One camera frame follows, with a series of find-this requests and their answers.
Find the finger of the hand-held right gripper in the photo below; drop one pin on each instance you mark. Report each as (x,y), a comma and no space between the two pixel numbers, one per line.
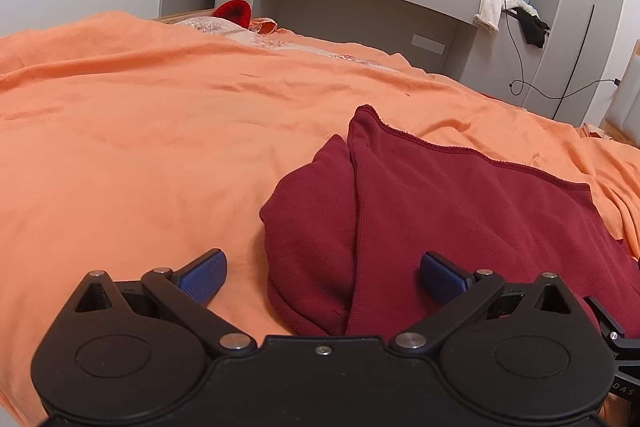
(606,322)

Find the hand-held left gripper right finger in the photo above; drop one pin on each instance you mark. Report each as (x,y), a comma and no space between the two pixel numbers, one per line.
(442,279)

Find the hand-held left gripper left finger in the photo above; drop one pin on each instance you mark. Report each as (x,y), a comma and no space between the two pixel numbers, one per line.
(202,277)

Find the maroon long-sleeve sweater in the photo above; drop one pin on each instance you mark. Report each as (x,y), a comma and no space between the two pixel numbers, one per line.
(450,217)

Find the orange blanket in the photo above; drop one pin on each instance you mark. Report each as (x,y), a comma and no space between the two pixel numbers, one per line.
(150,132)

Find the grey padded wooden headboard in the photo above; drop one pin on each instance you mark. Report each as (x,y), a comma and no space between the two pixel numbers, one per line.
(627,102)

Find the red fluffy item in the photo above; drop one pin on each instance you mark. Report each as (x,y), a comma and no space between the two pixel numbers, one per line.
(232,12)

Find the black garment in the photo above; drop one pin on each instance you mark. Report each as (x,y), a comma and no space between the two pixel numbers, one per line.
(534,27)

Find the white garment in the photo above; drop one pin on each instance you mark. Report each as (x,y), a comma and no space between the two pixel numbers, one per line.
(490,9)

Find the tall grey closed wardrobe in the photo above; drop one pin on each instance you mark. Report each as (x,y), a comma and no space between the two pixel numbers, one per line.
(575,7)

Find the white wall outlet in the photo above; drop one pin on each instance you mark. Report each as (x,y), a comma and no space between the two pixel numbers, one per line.
(428,44)

